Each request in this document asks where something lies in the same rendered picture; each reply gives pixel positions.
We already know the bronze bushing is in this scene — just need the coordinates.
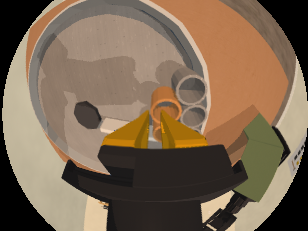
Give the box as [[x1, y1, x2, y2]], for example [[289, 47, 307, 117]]
[[150, 86, 182, 124], [153, 120, 162, 143]]

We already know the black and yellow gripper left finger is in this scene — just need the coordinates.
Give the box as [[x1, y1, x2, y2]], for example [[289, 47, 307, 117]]
[[101, 110, 149, 149]]

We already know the grey metal bushing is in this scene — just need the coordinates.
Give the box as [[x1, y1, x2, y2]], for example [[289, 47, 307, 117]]
[[172, 67, 208, 105], [179, 101, 208, 128], [191, 127, 202, 134]]

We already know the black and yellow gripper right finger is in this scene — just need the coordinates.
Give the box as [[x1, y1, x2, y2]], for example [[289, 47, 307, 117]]
[[161, 110, 209, 149]]

